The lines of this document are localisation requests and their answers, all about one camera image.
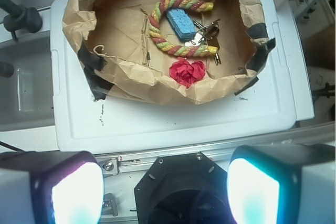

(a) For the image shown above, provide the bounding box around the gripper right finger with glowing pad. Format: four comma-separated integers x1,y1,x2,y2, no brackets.
227,144,335,223

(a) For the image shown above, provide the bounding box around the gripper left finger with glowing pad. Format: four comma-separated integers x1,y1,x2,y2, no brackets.
1,151,104,223

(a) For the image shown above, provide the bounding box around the white plastic bin lid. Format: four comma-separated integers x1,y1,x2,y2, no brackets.
50,0,314,154

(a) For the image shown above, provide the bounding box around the red crumpled paper flower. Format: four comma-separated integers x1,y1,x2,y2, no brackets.
169,57,206,89

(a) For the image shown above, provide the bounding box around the bunch of metal keys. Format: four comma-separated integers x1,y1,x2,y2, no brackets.
184,18,223,66

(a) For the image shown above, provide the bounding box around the black clamp knob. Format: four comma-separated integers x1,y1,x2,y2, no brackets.
1,0,43,42

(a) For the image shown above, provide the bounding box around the brown paper bag tray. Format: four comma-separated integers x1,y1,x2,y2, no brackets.
62,0,276,105

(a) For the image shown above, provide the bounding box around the blue sponge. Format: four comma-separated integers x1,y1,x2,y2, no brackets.
166,8,196,41

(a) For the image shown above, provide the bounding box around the black octagonal mount plate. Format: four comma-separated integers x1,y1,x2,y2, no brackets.
134,153,235,223

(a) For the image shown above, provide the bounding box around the multicolored twisted rope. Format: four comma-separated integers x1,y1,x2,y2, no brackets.
149,0,219,57

